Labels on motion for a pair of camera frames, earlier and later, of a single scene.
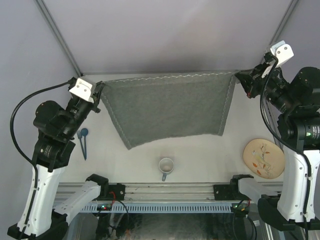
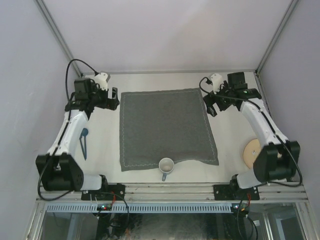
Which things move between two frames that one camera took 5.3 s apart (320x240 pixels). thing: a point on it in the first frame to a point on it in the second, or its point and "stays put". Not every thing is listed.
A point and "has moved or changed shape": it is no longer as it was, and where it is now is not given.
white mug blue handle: [166, 165] stays put
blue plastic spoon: [84, 132] stays put
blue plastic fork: [79, 136] stays put
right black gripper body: [275, 88] to [223, 103]
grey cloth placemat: [147, 109] has moved or changed shape
